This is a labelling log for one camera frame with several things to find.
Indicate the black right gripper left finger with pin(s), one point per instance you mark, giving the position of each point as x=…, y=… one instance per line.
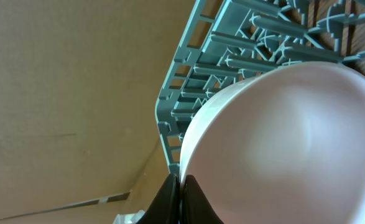
x=164, y=208

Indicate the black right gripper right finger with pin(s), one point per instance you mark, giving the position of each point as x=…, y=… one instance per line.
x=195, y=208

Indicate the pink white bowl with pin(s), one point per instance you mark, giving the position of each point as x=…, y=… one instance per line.
x=284, y=147

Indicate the grey dishwasher rack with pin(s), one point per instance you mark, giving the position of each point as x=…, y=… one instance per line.
x=236, y=40

